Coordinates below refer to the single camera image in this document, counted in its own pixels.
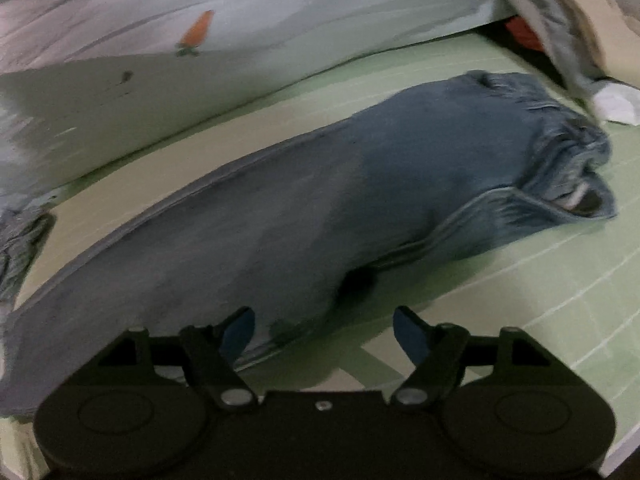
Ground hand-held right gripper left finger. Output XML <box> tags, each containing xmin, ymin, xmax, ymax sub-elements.
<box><xmin>97</xmin><ymin>306</ymin><xmax>259</xmax><ymax>411</ymax></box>

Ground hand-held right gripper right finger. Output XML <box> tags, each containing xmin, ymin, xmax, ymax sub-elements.
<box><xmin>390</xmin><ymin>305</ymin><xmax>551</xmax><ymax>409</ymax></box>

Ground blue denim jeans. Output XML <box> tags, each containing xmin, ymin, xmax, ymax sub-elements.
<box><xmin>0</xmin><ymin>70</ymin><xmax>619</xmax><ymax>418</ymax></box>

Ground blue checked shirt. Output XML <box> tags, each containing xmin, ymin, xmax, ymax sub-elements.
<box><xmin>0</xmin><ymin>207</ymin><xmax>57</xmax><ymax>306</ymax></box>

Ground white cloth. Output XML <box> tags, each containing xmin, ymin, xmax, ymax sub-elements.
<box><xmin>590</xmin><ymin>82</ymin><xmax>640</xmax><ymax>127</ymax></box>

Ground red cloth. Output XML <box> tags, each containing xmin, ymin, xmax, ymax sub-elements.
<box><xmin>504</xmin><ymin>16</ymin><xmax>549</xmax><ymax>54</ymax></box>

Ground carrot printed blanket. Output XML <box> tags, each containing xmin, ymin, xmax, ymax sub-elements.
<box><xmin>0</xmin><ymin>0</ymin><xmax>551</xmax><ymax>202</ymax></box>

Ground grey cloth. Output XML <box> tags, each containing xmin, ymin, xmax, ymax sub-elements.
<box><xmin>497</xmin><ymin>0</ymin><xmax>609</xmax><ymax>107</ymax></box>

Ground beige cloth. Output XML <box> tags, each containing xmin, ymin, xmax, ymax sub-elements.
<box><xmin>545</xmin><ymin>0</ymin><xmax>640</xmax><ymax>87</ymax></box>

